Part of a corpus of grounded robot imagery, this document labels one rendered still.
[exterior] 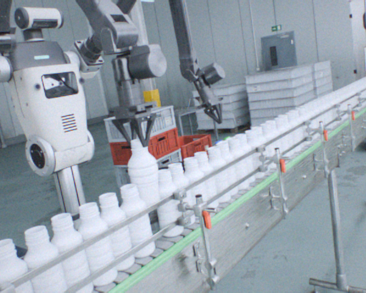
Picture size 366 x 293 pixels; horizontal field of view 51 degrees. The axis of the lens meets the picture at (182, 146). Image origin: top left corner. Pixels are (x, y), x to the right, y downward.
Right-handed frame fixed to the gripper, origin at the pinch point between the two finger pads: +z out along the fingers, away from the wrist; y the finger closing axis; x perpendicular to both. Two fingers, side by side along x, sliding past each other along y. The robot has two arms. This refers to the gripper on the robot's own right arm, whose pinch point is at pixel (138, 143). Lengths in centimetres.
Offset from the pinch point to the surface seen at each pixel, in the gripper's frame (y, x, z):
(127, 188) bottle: 1.6, -7.4, 8.5
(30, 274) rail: 3.8, -33.9, 14.1
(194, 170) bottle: 2.0, 16.7, 11.4
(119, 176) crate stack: -205, 170, 70
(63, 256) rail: 3.9, -27.4, 14.2
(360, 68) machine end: -58, 475, 15
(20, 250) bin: -51, -9, 32
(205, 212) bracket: 12.3, 5.2, 17.8
